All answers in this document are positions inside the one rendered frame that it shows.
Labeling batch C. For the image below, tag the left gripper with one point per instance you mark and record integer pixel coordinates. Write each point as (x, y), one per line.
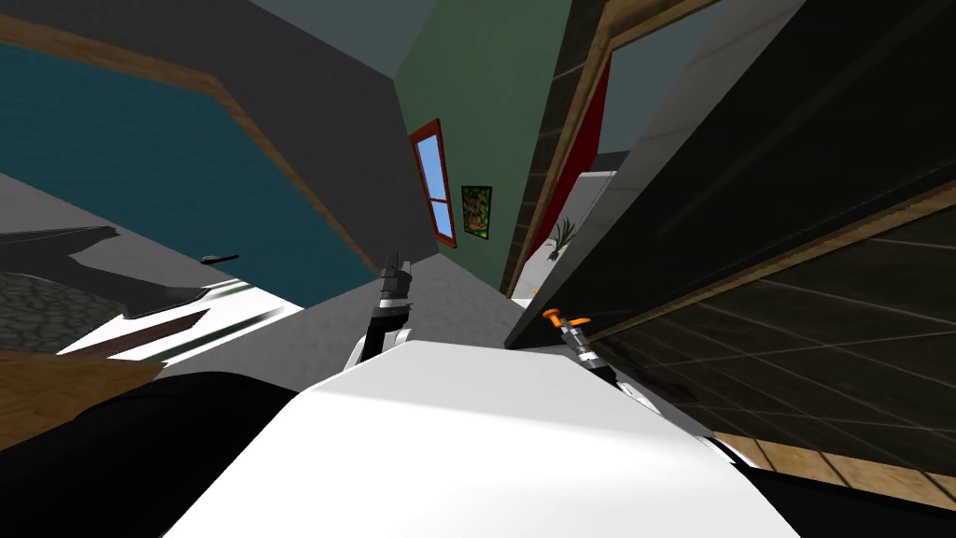
(395, 286)

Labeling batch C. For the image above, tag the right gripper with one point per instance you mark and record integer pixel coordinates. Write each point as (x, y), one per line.
(573, 335)

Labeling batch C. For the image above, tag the red framed window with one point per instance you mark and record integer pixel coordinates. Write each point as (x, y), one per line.
(434, 181)

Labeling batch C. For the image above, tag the white cabinet with plant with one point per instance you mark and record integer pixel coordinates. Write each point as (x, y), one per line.
(579, 213)

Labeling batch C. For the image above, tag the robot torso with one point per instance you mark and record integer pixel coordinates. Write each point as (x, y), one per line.
(478, 448)

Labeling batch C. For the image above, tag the red door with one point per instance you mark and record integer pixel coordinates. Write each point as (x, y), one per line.
(582, 161)

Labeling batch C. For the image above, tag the black door leaf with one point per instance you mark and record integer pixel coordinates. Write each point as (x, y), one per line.
(747, 187)

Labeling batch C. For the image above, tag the green picture on wall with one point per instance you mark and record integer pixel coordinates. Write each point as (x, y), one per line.
(476, 211)

